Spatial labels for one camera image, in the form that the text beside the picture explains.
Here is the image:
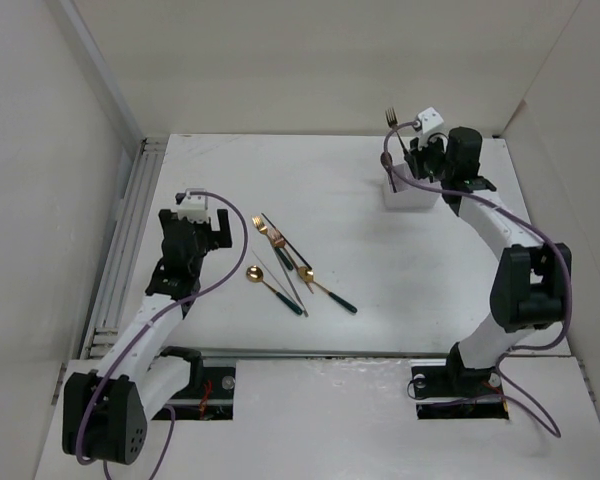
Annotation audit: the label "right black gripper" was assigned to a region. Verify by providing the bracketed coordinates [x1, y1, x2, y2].
[404, 131, 453, 183]

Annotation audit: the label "gold fork dark green handle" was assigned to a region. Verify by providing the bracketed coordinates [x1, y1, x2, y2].
[385, 107, 409, 155]

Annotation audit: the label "small gold spoon green handle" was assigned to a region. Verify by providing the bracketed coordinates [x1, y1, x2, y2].
[298, 266, 358, 314]

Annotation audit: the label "brown wooden spoon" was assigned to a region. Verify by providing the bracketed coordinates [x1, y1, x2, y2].
[380, 152, 397, 193]

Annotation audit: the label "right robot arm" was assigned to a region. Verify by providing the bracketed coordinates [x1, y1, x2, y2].
[406, 127, 571, 399]

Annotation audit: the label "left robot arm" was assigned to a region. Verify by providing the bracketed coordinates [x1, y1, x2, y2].
[61, 208, 232, 465]

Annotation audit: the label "lilac utensil container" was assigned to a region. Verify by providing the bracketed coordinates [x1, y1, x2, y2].
[383, 163, 440, 211]

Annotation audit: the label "rose gold fork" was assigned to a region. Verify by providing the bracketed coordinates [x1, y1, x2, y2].
[271, 228, 314, 293]

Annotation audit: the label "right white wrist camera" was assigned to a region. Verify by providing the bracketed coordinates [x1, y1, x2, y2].
[415, 107, 445, 145]

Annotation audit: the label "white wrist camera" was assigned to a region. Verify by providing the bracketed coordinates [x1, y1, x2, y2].
[415, 107, 445, 145]
[175, 188, 209, 224]

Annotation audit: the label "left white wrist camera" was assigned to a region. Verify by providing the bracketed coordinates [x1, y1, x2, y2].
[175, 188, 209, 224]

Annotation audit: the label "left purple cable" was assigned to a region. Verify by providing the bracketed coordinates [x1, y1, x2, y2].
[75, 188, 249, 480]

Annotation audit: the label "purple cable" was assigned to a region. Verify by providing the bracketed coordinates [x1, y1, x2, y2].
[380, 119, 574, 439]
[75, 188, 249, 480]

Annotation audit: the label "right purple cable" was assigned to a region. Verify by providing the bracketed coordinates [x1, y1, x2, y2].
[380, 119, 574, 439]

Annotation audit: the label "aluminium frame rail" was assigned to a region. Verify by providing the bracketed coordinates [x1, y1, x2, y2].
[75, 137, 168, 360]

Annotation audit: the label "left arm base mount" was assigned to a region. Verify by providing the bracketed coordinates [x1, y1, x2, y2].
[139, 346, 236, 421]

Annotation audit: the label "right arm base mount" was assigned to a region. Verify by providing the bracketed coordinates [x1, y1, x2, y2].
[407, 365, 509, 420]

